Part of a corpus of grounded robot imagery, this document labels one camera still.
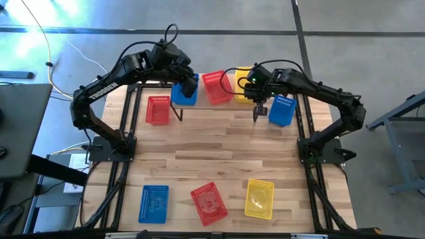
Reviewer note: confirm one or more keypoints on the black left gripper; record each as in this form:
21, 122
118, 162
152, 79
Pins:
189, 87

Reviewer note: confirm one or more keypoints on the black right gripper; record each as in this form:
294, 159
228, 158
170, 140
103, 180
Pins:
260, 91

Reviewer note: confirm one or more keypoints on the blue plastic basket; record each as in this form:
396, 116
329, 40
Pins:
282, 111
153, 204
177, 96

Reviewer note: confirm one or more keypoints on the red plastic basket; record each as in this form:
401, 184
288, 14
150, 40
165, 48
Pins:
158, 111
209, 204
216, 88

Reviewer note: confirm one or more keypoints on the yellow plastic basket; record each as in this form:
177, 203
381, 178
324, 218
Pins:
240, 75
259, 199
241, 100

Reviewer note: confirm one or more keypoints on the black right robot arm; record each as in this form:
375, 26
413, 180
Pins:
318, 93

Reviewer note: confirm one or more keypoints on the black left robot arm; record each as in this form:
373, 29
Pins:
103, 88

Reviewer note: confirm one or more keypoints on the wooden shelf with black legs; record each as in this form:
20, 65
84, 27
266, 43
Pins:
212, 107

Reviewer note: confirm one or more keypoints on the white box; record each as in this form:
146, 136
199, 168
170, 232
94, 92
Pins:
79, 162
73, 188

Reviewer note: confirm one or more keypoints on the white label strip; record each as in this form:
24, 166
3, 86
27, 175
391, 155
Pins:
308, 236
123, 235

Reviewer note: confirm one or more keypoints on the black desk beam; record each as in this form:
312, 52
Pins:
56, 169

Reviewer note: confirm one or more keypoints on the grey desk top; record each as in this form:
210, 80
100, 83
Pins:
23, 126

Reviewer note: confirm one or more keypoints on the black flat bar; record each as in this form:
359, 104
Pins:
16, 74

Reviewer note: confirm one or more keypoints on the black computer mouse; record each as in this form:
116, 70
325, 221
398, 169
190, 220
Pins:
2, 152

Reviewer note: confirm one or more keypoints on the black aluminium rig frame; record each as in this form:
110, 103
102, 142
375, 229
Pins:
132, 88

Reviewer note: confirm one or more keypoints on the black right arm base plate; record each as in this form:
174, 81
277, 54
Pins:
336, 144

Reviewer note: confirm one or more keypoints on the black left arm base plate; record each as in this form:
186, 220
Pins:
99, 154

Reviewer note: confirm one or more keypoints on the blue-grey metal table frame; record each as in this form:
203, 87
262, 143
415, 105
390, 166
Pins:
397, 154

